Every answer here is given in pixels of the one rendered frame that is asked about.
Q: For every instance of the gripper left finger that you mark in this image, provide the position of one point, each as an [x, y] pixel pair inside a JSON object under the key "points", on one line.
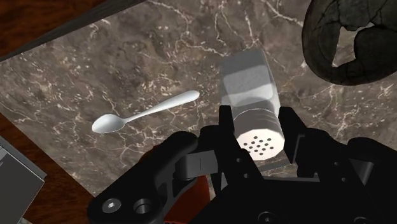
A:
{"points": [[161, 173]]}

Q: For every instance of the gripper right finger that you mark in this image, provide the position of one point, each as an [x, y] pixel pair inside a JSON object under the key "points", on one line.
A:
{"points": [[313, 149]]}

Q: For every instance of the silver spoon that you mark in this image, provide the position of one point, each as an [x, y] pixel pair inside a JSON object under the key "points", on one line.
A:
{"points": [[139, 114]]}

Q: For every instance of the glass salt shaker silver lid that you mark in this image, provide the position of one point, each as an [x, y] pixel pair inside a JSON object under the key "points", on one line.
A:
{"points": [[249, 102]]}

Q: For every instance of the grey box-shaped appliance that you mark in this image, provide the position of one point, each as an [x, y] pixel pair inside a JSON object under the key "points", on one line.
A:
{"points": [[15, 186]]}

